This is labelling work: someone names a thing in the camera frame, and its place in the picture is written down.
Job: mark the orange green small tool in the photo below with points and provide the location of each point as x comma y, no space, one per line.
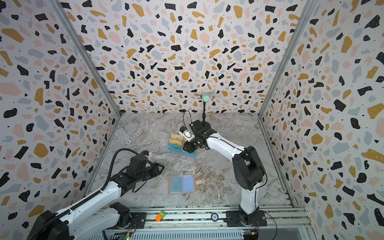
160,216

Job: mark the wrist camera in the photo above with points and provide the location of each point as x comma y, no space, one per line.
188,136
146,153

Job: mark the gold card back left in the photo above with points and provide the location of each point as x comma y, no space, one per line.
177,137

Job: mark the gold card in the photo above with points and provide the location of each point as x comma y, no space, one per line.
177,137
176,142

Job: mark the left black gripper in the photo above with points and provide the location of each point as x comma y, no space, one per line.
157,172

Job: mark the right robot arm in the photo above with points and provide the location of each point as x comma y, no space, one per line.
248,168

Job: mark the teal card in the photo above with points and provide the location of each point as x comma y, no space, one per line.
174,148
190,155

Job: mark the pink leather card holder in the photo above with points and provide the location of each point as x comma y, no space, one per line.
183,184

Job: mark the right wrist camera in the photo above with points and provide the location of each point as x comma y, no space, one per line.
188,136

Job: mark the black microphone stand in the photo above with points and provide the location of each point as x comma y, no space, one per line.
204,114

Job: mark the clear acrylic card stand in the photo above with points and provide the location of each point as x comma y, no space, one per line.
181,157

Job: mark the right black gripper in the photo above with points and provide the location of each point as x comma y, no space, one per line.
190,146

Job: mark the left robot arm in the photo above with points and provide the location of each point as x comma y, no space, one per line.
99,210

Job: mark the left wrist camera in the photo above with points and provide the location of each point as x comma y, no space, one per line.
146,153

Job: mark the mint green microphone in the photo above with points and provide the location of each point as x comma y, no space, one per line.
205,98

